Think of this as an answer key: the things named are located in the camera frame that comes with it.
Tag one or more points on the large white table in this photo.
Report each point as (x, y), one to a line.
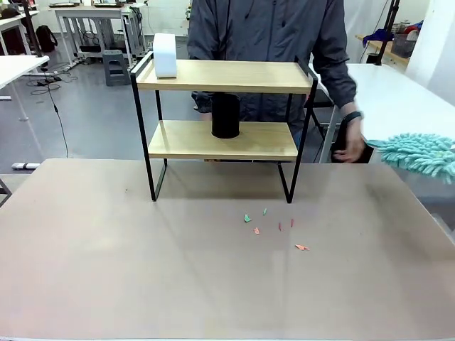
(391, 96)

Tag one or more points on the black backpack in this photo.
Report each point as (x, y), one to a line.
(46, 39)

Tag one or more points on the white desk with shelves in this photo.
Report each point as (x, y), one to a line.
(89, 10)

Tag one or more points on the black vertical pole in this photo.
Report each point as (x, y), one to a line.
(32, 28)

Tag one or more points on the black stand pole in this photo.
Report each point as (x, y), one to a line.
(388, 28)

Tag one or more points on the blue cloth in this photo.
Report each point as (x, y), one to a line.
(380, 35)

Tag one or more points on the wooden work table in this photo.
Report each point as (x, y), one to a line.
(384, 46)

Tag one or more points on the grey plastic step stool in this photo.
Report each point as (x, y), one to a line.
(115, 71)

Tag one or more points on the white panel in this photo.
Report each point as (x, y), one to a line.
(435, 42)

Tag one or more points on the black wrist watch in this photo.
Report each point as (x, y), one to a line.
(353, 116)

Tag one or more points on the person in grey jacket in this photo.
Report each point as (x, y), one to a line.
(266, 32)

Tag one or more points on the person's left forearm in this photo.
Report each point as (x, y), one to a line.
(343, 89)

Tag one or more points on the two-tier wooden shelf black frame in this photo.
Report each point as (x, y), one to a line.
(227, 76)

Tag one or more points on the white power strip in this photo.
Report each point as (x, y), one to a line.
(25, 165)

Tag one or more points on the black cylinder container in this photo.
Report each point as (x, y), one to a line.
(225, 117)

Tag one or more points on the person's left hand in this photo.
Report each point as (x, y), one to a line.
(352, 142)

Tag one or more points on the teal chenille duster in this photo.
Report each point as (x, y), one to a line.
(416, 152)

